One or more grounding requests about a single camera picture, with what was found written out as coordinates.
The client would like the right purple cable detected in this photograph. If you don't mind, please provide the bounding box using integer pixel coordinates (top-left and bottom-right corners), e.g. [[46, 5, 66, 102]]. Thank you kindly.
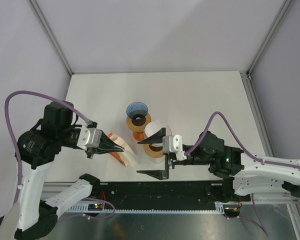
[[184, 111, 300, 236]]

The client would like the orange glass carafe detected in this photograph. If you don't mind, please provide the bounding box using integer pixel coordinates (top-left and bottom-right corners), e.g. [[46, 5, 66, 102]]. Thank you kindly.
[[132, 132, 147, 142]]

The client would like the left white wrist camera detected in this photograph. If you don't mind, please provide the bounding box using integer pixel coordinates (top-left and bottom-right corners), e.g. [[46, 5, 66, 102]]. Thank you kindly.
[[76, 121, 102, 151]]

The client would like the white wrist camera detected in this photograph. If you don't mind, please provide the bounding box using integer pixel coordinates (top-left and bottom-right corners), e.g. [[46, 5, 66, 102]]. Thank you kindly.
[[162, 134, 187, 161], [76, 121, 102, 151]]

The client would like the white paper coffee filter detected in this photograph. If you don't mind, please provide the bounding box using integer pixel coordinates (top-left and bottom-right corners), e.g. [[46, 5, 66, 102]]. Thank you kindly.
[[143, 120, 172, 139]]

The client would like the coffee filter pack orange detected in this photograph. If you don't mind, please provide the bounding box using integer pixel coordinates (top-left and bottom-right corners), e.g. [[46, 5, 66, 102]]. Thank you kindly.
[[107, 132, 138, 167]]

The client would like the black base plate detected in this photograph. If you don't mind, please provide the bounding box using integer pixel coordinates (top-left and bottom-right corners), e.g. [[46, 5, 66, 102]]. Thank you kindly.
[[88, 180, 251, 204]]

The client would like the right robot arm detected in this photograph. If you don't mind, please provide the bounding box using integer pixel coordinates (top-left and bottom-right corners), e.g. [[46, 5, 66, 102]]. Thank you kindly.
[[138, 128, 300, 201]]

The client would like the wooden dripper ring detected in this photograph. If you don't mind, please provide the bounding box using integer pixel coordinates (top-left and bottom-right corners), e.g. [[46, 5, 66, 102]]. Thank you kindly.
[[143, 143, 165, 159], [126, 112, 153, 133]]

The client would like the blue glass dripper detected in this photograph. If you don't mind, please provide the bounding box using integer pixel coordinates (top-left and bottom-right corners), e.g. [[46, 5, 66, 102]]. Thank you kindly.
[[126, 101, 148, 119]]

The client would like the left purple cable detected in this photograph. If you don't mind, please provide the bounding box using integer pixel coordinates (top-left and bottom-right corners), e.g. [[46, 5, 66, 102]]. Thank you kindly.
[[4, 90, 116, 221]]

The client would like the purple cable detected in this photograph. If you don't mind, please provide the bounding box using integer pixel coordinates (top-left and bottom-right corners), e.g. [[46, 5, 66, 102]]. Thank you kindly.
[[4, 90, 116, 221], [184, 111, 300, 236]]

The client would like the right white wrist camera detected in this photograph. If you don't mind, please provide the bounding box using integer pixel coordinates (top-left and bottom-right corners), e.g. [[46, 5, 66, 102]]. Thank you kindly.
[[162, 134, 187, 161]]

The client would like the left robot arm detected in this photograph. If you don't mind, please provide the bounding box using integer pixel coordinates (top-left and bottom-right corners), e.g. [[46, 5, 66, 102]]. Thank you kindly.
[[0, 100, 125, 240]]

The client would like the grey cable duct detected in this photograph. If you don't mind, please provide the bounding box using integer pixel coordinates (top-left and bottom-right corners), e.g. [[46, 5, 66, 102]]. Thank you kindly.
[[67, 200, 229, 214]]

